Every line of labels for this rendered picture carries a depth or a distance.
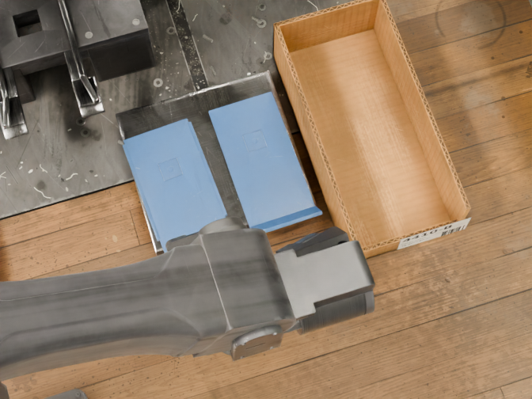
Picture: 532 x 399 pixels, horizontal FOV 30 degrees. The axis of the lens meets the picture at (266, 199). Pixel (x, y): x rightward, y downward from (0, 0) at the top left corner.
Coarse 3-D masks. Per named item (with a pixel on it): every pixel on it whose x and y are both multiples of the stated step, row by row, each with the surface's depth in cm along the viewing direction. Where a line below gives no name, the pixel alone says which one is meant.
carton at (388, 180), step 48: (384, 0) 103; (288, 48) 107; (336, 48) 109; (384, 48) 107; (288, 96) 106; (336, 96) 107; (384, 96) 107; (336, 144) 105; (384, 144) 105; (432, 144) 100; (336, 192) 96; (384, 192) 103; (432, 192) 103; (384, 240) 101
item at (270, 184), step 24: (264, 96) 105; (216, 120) 104; (240, 120) 104; (264, 120) 104; (240, 144) 103; (288, 144) 103; (240, 168) 102; (264, 168) 102; (288, 168) 102; (240, 192) 101; (264, 192) 101; (288, 192) 101; (264, 216) 100; (288, 216) 99; (312, 216) 97
